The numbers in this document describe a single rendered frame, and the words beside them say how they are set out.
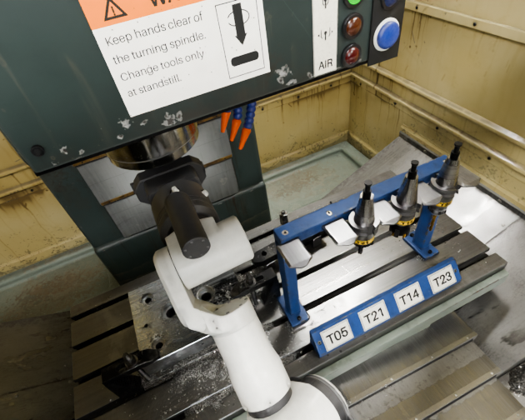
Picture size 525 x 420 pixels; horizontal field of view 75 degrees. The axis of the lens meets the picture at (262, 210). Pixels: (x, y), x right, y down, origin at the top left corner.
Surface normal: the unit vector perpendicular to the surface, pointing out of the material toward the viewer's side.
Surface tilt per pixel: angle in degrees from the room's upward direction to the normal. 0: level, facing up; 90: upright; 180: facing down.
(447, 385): 7
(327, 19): 90
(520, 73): 90
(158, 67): 90
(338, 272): 0
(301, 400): 24
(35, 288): 0
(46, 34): 90
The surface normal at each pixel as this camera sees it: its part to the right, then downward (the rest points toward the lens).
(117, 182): 0.40, 0.61
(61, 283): -0.13, -0.70
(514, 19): -0.90, 0.38
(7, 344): 0.25, -0.80
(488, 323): -0.48, -0.49
